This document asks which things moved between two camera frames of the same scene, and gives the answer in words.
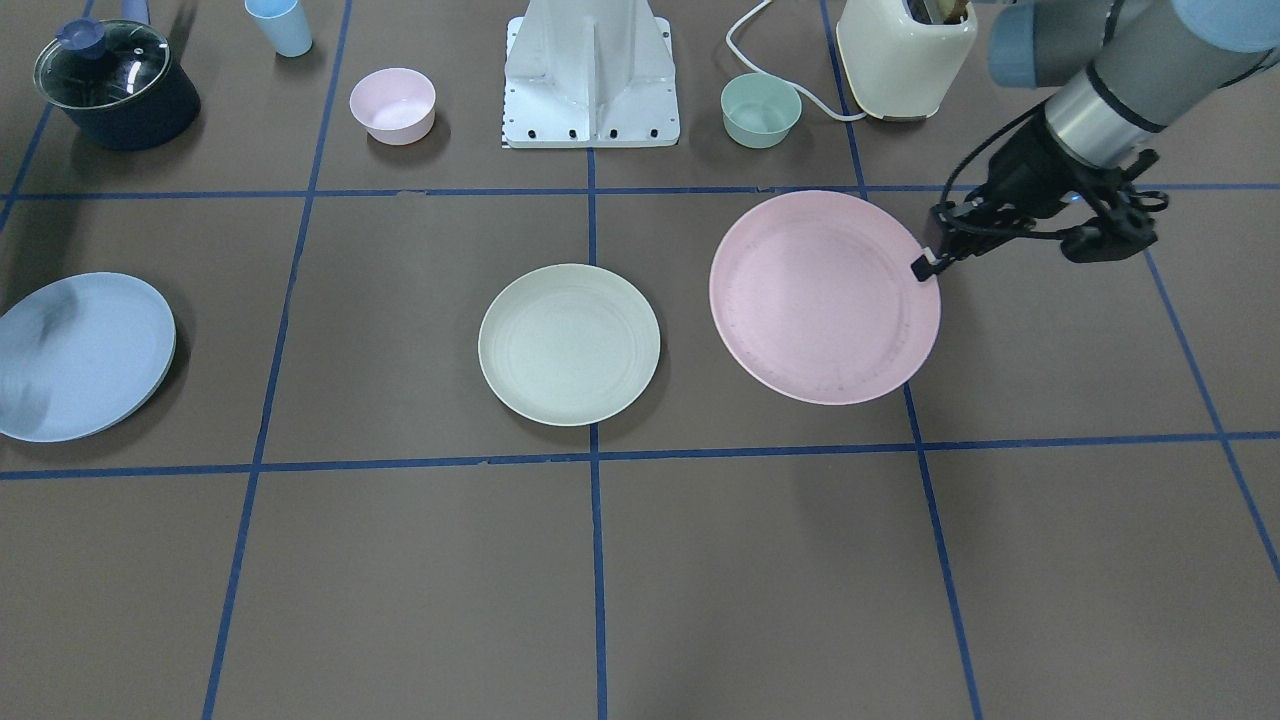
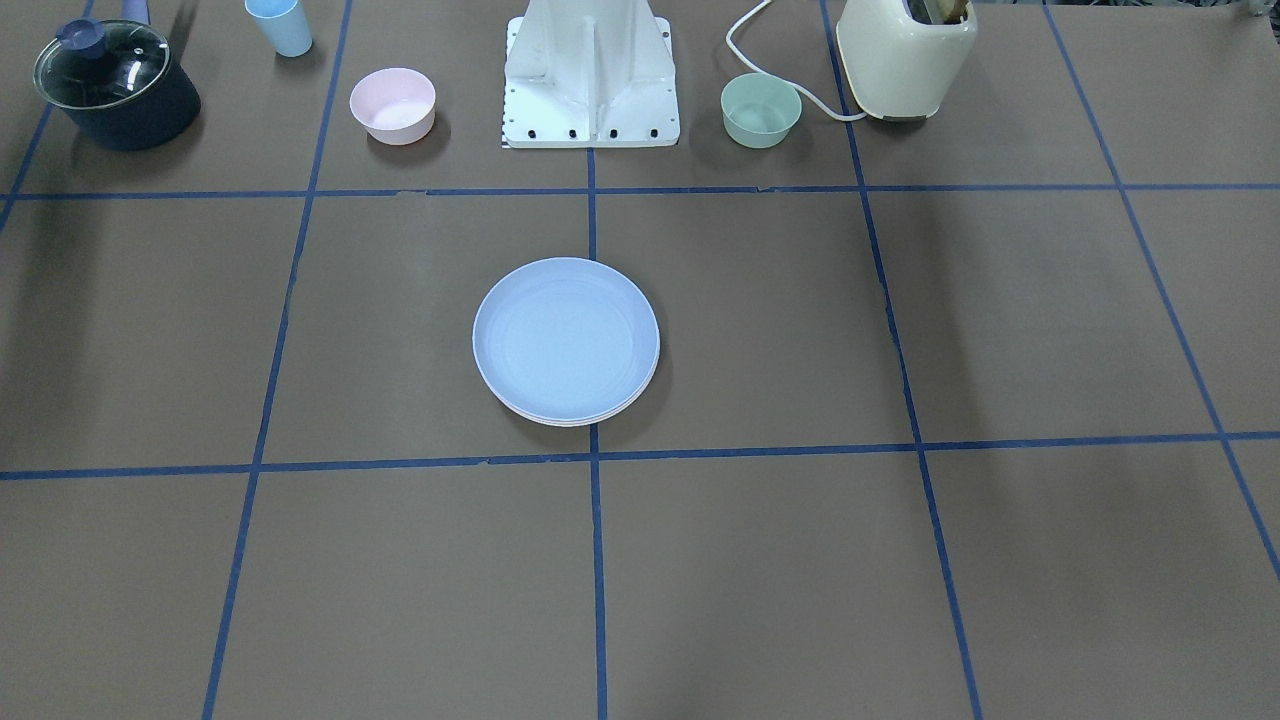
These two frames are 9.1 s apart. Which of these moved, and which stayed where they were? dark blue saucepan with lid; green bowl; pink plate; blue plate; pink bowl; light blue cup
Moved: blue plate; pink plate
Stayed: green bowl; light blue cup; dark blue saucepan with lid; pink bowl
